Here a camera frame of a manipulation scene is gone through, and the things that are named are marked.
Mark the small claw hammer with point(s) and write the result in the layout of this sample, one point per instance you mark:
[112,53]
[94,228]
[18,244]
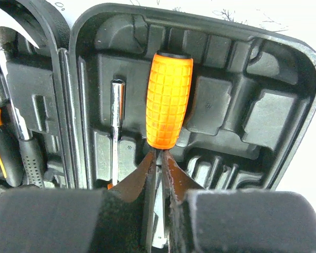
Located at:
[25,159]

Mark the black handled screwdriver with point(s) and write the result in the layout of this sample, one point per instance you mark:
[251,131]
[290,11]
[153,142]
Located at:
[116,117]

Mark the orange handled screwdriver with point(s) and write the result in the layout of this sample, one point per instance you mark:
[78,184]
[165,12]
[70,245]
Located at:
[167,98]

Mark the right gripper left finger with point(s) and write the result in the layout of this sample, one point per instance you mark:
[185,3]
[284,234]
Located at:
[119,219]

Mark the black plastic tool case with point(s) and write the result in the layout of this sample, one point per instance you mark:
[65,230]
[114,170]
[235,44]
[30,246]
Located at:
[81,105]

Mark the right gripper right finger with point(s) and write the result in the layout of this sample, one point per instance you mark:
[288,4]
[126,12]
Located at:
[235,220]

